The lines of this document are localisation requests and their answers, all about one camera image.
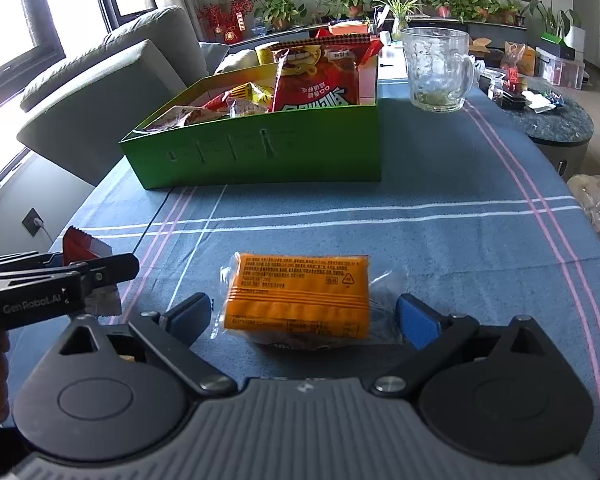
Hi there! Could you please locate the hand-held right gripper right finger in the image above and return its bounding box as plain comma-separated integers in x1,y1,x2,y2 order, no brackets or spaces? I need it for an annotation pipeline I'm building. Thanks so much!
372,294,561,393

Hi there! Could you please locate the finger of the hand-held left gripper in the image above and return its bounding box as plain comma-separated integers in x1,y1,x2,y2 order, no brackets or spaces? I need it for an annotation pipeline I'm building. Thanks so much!
0,254,141,291
0,251,66,273

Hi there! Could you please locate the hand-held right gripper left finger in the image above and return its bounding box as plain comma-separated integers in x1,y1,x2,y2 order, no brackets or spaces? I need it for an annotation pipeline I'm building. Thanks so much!
55,292,238,396

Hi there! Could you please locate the small red snack packet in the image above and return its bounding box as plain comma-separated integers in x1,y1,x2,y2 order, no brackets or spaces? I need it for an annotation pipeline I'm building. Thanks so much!
62,226,122,317

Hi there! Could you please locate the orange snack packet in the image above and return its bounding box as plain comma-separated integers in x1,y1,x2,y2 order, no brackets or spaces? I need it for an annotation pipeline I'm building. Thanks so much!
220,251,396,348

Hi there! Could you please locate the green cardboard box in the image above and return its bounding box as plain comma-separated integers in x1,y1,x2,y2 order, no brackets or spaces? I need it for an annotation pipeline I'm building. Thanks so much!
119,35,383,191

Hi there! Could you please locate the blue striped tablecloth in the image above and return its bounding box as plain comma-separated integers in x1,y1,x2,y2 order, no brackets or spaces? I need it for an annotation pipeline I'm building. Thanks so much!
50,80,600,480

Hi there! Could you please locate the pale snack packet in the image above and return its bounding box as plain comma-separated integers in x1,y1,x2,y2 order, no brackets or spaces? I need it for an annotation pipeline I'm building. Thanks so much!
145,105,228,131

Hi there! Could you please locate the grey sofa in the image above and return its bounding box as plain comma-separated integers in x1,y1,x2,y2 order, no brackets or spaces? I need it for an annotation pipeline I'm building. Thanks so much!
17,6,231,186

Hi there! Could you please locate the yellow snack packet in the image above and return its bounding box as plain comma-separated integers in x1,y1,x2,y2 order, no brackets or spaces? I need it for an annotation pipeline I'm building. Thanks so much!
227,82,276,116

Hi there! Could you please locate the cream cushion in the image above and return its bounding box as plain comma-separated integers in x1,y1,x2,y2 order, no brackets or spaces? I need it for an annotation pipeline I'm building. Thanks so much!
215,50,258,76

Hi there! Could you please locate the dark marble round table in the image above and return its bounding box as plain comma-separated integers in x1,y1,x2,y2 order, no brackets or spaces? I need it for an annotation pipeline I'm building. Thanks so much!
480,67,596,181

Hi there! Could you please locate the dark framed window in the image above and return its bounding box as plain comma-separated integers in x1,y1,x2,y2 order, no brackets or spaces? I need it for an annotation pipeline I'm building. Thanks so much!
0,0,153,181

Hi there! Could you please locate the white tissue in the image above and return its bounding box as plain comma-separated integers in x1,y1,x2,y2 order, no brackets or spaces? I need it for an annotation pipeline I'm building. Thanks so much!
522,90,553,111

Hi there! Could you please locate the glass mug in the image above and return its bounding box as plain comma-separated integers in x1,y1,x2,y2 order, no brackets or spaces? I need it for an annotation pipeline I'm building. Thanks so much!
401,27,481,113

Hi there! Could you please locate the large red snack bag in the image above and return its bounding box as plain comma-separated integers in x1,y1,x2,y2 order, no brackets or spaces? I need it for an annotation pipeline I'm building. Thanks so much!
272,42,378,111

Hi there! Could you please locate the red festive decoration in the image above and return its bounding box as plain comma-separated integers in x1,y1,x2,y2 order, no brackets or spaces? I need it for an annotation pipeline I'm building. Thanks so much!
197,0,256,43

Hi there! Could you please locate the clear plastic shopping bag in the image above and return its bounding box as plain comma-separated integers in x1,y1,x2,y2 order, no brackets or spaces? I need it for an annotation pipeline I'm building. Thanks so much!
500,42,528,73

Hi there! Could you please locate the open cardboard box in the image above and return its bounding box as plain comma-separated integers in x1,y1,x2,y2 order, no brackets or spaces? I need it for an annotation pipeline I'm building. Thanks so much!
467,37,506,61

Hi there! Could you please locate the orange carton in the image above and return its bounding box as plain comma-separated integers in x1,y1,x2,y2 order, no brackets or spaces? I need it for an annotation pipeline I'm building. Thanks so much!
517,45,538,76

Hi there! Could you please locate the grey television cabinet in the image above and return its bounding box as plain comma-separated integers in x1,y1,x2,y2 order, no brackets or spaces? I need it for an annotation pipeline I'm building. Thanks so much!
205,15,546,56

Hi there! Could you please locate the clear storage box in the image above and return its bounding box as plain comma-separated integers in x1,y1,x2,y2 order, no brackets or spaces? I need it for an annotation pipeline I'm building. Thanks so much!
535,47,586,88

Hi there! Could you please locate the orange box on table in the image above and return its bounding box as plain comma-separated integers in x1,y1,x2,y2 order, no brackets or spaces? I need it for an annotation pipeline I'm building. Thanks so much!
327,20,376,36

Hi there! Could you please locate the potted green plant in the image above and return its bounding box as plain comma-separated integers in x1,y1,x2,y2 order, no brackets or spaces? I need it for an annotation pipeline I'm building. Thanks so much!
425,0,461,18
260,0,306,31
500,0,528,26
460,0,501,21
337,0,381,16

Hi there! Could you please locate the green and black box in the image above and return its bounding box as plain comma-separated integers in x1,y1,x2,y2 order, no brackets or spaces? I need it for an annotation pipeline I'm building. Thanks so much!
540,32,576,61

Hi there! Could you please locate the spider plant in glass vase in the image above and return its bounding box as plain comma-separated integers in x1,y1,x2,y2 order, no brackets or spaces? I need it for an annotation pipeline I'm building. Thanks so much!
375,0,421,36

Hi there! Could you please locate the tall plant in white pot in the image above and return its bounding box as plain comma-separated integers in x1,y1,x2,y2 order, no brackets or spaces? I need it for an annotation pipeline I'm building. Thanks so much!
520,0,586,51

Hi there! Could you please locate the wall socket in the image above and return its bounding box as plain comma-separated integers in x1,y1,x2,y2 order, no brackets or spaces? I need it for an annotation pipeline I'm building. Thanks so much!
22,207,46,238

